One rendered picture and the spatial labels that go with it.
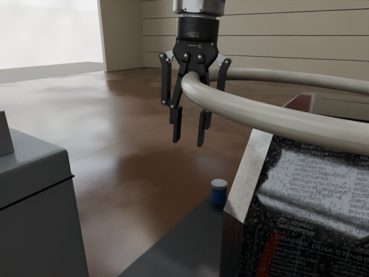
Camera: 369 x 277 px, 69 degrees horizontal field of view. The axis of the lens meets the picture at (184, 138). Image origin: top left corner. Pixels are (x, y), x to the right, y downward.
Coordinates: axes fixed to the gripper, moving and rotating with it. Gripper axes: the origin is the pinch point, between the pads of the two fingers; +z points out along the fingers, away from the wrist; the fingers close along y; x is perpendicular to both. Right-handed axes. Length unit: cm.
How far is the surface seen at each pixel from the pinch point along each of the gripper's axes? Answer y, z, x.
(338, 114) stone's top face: 33.3, -0.9, 26.2
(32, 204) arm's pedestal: -22.3, 11.7, -19.0
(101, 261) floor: -46, 85, 35
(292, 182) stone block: 23.6, 13.9, 12.1
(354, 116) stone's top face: 36.7, -1.1, 24.5
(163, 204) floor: -33, 83, 86
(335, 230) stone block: 32.6, 19.2, 3.9
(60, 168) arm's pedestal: -20.6, 7.1, -13.3
